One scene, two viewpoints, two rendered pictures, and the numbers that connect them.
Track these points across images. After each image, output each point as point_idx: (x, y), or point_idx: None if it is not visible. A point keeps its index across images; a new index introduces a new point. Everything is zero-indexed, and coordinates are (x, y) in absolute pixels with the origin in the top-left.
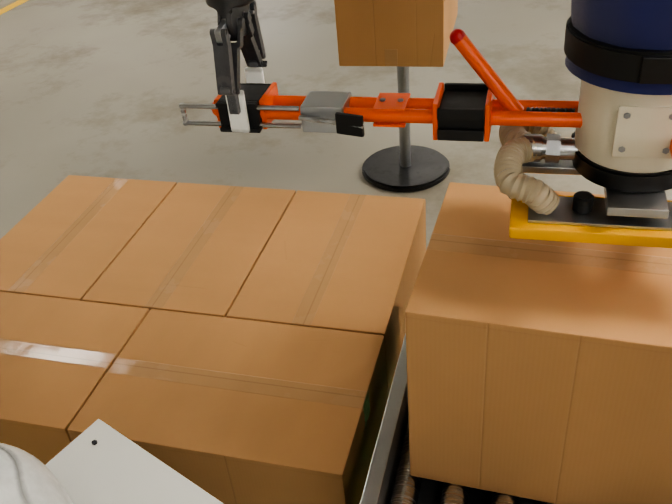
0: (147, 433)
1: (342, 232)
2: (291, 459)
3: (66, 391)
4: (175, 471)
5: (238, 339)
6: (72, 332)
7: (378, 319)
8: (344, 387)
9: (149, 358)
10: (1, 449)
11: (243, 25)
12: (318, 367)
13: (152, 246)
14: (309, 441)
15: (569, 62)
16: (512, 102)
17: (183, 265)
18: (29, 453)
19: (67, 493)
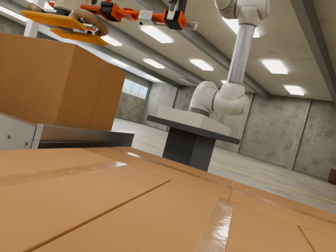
0: (198, 169)
1: (29, 176)
2: (143, 151)
3: (246, 188)
4: (180, 110)
5: (161, 171)
6: (274, 207)
7: (77, 149)
8: (115, 149)
9: (211, 182)
10: (205, 81)
11: None
12: (123, 154)
13: (279, 251)
14: (136, 150)
15: None
16: None
17: (220, 215)
18: (202, 86)
19: (196, 93)
